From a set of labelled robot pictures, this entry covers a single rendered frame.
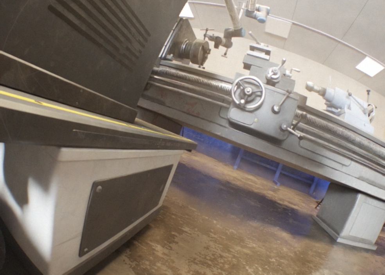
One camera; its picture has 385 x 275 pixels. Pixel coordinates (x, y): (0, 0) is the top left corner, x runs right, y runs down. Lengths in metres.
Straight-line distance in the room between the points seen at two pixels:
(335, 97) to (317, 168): 0.72
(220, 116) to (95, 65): 1.11
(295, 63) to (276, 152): 4.35
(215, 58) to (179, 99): 3.89
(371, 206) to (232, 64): 4.46
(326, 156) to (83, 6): 1.41
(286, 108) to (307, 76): 4.12
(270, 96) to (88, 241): 1.10
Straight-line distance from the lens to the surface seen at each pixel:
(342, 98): 1.73
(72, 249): 0.29
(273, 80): 1.16
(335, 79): 5.61
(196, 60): 1.69
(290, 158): 1.13
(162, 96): 1.46
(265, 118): 1.12
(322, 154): 1.39
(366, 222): 1.70
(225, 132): 1.10
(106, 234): 0.35
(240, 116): 1.10
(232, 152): 4.49
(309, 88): 1.67
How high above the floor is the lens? 0.34
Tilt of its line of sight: 1 degrees up
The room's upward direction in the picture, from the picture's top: 21 degrees clockwise
